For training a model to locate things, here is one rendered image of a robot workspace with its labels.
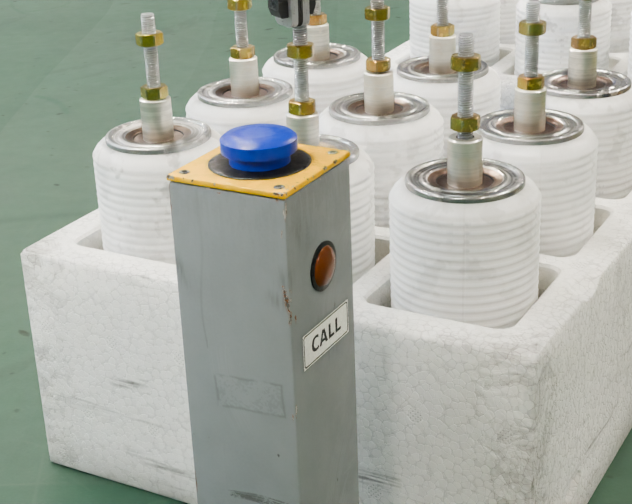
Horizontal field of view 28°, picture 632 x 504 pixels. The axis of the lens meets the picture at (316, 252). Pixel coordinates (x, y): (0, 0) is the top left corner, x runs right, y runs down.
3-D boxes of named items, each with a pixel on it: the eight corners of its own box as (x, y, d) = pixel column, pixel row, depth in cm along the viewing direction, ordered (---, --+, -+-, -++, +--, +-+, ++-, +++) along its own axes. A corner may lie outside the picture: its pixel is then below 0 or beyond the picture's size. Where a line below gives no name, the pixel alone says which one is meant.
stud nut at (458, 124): (444, 128, 78) (444, 115, 78) (462, 122, 79) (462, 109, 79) (468, 134, 77) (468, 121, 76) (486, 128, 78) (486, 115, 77)
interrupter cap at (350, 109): (341, 97, 98) (341, 89, 98) (437, 101, 96) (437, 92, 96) (318, 127, 92) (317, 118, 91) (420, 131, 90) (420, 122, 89)
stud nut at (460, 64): (444, 68, 76) (444, 55, 76) (462, 63, 77) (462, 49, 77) (469, 74, 75) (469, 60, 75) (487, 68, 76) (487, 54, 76)
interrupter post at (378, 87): (367, 108, 95) (366, 66, 94) (398, 109, 95) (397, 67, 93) (360, 118, 93) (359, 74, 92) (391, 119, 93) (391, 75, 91)
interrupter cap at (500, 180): (529, 207, 75) (530, 197, 75) (403, 208, 76) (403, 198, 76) (520, 165, 82) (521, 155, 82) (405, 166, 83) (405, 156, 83)
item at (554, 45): (613, 157, 136) (623, -10, 129) (588, 186, 128) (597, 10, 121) (528, 147, 140) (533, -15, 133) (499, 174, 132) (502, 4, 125)
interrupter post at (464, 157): (484, 193, 78) (485, 142, 77) (445, 193, 78) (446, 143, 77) (483, 179, 80) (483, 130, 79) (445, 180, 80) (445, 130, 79)
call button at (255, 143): (312, 164, 66) (311, 126, 65) (273, 188, 63) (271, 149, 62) (247, 154, 68) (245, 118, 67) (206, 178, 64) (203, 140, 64)
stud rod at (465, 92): (453, 153, 78) (454, 34, 75) (464, 149, 79) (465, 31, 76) (465, 156, 78) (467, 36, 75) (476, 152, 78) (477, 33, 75)
